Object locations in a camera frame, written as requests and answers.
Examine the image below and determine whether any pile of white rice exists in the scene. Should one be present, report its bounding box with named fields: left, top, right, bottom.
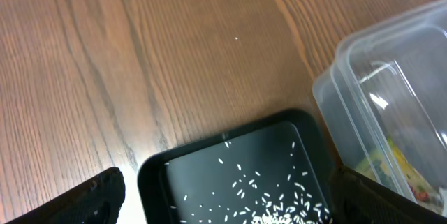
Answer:
left=162, top=136, right=330, bottom=223

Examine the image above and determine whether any yellow pandan cake wrapper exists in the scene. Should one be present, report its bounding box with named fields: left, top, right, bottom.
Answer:
left=355, top=137, right=446, bottom=217

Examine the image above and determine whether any clear plastic container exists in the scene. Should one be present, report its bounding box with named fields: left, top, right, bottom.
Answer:
left=312, top=0, right=446, bottom=206

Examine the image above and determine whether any black plastic tray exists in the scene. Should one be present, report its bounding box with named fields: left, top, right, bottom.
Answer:
left=138, top=110, right=335, bottom=224

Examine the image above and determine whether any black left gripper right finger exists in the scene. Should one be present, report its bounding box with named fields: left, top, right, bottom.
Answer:
left=330, top=166, right=446, bottom=224

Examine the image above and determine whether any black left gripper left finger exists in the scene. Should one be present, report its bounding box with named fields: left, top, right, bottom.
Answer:
left=8, top=167, right=125, bottom=224

